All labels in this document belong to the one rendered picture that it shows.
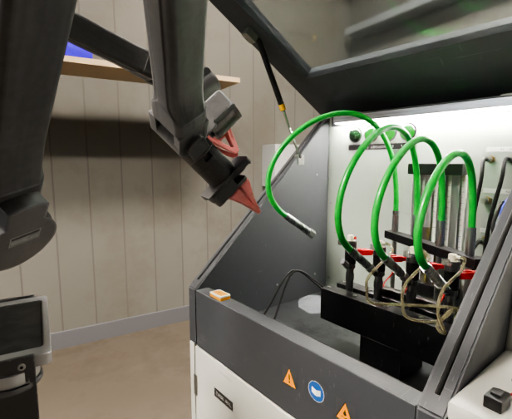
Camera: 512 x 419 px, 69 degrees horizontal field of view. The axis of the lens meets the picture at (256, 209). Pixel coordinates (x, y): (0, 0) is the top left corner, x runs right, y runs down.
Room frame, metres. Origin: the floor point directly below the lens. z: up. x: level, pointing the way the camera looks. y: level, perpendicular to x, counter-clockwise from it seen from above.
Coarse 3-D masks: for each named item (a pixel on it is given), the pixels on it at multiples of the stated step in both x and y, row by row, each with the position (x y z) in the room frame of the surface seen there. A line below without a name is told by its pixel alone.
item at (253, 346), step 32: (224, 320) 0.86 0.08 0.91; (256, 320) 0.77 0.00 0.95; (224, 352) 0.86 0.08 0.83; (256, 352) 0.77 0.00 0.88; (288, 352) 0.69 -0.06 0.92; (320, 352) 0.63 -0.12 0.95; (256, 384) 0.77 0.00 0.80; (352, 384) 0.57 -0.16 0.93; (384, 384) 0.54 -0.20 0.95; (320, 416) 0.62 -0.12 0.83; (384, 416) 0.52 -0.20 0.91
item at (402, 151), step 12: (408, 144) 0.73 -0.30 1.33; (432, 144) 0.79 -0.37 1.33; (396, 156) 0.71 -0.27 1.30; (384, 180) 0.69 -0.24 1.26; (444, 180) 0.83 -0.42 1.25; (384, 192) 0.68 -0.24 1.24; (444, 192) 0.83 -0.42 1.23; (444, 204) 0.84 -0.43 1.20; (372, 216) 0.67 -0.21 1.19; (444, 216) 0.84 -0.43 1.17; (372, 228) 0.67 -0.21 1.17; (444, 228) 0.84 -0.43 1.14; (372, 240) 0.67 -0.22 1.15; (444, 240) 0.84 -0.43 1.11; (384, 252) 0.69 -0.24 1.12; (396, 264) 0.71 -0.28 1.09; (408, 276) 0.74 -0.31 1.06
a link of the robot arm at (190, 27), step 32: (160, 0) 0.36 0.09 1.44; (192, 0) 0.37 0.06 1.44; (160, 32) 0.39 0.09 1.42; (192, 32) 0.40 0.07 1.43; (160, 64) 0.43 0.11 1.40; (192, 64) 0.44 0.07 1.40; (160, 96) 0.48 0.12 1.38; (192, 96) 0.49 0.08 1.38; (160, 128) 0.56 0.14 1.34; (192, 128) 0.53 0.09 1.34
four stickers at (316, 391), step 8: (288, 368) 0.69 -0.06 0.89; (288, 376) 0.69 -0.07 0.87; (296, 376) 0.67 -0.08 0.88; (288, 384) 0.69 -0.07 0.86; (296, 384) 0.67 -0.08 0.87; (312, 384) 0.64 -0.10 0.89; (320, 384) 0.62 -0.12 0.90; (312, 392) 0.64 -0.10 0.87; (320, 392) 0.62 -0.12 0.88; (320, 400) 0.62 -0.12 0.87; (336, 400) 0.59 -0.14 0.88; (336, 408) 0.59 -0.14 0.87; (344, 408) 0.58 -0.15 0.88; (352, 408) 0.57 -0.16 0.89; (336, 416) 0.59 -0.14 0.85; (344, 416) 0.58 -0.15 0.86; (352, 416) 0.57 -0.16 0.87
